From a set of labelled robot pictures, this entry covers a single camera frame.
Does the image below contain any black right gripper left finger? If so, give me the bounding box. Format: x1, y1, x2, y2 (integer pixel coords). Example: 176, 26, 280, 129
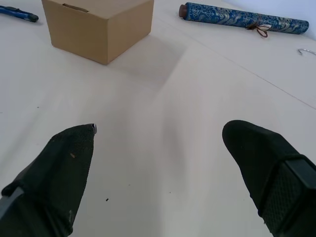
0, 122, 98, 237

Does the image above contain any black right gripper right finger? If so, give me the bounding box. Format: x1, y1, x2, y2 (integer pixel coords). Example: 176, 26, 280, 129
222, 119, 316, 237

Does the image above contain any brown cardboard box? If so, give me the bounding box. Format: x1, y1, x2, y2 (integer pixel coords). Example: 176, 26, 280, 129
41, 0, 155, 66

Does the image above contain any blue utility knife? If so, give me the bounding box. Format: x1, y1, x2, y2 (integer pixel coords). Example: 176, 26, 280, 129
0, 6, 40, 23

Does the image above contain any silver metal hook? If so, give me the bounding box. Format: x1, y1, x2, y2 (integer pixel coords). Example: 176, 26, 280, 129
297, 48, 316, 56

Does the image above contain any blue brocade scroll case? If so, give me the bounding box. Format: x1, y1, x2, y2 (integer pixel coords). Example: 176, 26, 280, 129
178, 2, 310, 39

